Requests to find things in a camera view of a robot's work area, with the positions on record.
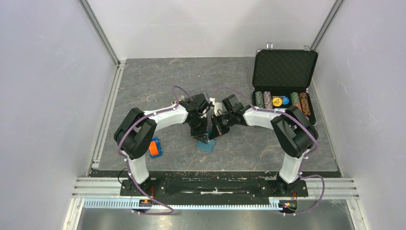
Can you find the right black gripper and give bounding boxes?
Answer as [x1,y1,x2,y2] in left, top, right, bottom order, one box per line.
[209,112,235,140]

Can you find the blue card holder wallet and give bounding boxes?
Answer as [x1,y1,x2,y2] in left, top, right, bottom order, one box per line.
[196,139,216,153]

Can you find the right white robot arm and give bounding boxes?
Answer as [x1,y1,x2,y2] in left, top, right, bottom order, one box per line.
[209,94,318,196]

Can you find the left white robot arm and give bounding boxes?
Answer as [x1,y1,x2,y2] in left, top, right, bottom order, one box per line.
[113,93,211,195]

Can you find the black poker chip case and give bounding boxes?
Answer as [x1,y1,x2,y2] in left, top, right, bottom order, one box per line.
[251,48,319,125]

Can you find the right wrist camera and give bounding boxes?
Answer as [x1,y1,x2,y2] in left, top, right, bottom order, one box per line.
[209,97,223,116]

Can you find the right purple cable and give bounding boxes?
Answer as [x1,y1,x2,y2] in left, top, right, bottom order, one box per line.
[212,87,326,217]

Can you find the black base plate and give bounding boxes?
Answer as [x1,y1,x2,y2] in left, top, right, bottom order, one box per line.
[140,171,309,206]

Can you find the white slotted cable duct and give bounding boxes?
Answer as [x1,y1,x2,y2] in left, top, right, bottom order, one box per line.
[83,198,295,211]

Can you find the left aluminium frame post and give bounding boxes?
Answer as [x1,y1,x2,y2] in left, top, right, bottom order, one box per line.
[78,0,120,66]

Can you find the aluminium frame post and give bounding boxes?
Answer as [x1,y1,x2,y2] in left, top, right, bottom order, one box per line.
[310,0,345,50]
[78,0,120,66]

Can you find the right aluminium frame post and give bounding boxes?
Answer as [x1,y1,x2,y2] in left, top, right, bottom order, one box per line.
[310,0,345,50]

